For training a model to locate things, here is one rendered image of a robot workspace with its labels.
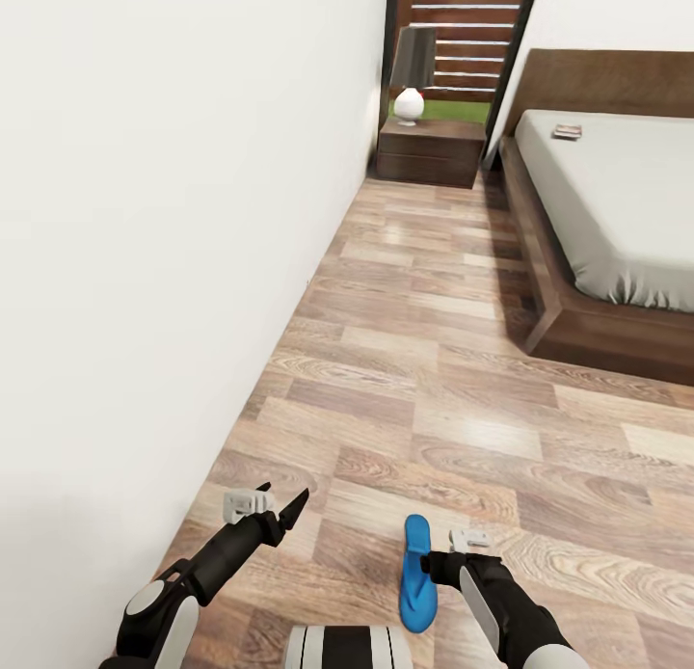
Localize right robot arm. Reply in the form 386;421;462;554
419;526;591;669

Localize sandal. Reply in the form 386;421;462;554
400;514;438;633

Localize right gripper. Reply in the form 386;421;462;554
419;550;465;592

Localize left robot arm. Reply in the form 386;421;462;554
98;481;309;669

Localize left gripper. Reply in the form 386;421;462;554
207;481;309;577

